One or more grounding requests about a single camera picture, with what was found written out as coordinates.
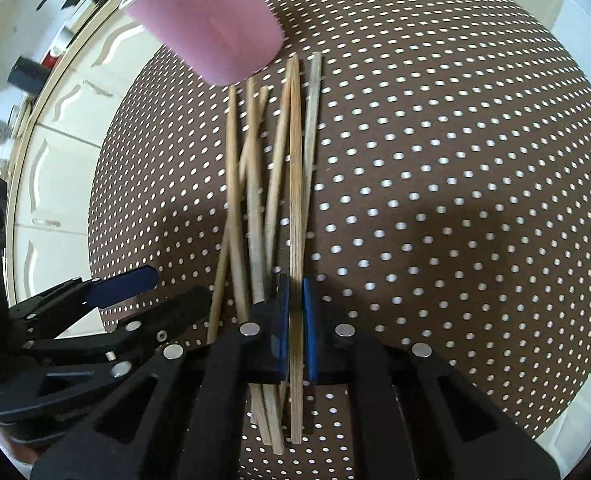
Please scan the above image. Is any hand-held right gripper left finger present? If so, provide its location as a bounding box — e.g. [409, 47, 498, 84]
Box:
[30, 273, 292, 480]

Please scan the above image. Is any pile of wooden chopsticks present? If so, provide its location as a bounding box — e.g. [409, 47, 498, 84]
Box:
[206, 51, 324, 456]

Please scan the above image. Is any single wooden chopstick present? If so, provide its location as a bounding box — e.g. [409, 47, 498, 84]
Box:
[285, 56, 306, 445]

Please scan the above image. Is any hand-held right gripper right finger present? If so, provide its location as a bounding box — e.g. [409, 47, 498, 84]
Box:
[303, 278, 562, 480]

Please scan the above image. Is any brown polka dot tablecloth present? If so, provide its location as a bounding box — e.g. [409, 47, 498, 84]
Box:
[88, 0, 591, 480]

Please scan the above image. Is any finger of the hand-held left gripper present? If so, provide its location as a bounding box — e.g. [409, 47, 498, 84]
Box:
[8, 265, 159, 344]
[0, 285, 214, 442]

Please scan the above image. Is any black electric kettle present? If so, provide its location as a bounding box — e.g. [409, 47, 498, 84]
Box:
[8, 57, 49, 94]

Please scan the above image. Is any pink cup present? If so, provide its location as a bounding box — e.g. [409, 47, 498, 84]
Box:
[120, 0, 286, 86]

